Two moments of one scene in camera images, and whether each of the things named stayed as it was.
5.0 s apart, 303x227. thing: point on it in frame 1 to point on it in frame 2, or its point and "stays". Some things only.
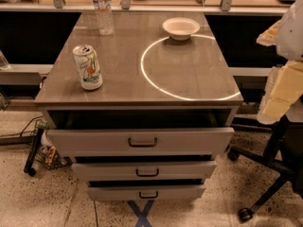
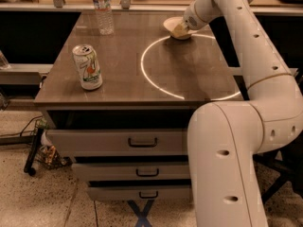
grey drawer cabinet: [165, 113] stays
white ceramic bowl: [181, 28] stays
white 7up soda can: [88, 66] stays
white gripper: [293, 37] to [191, 19]
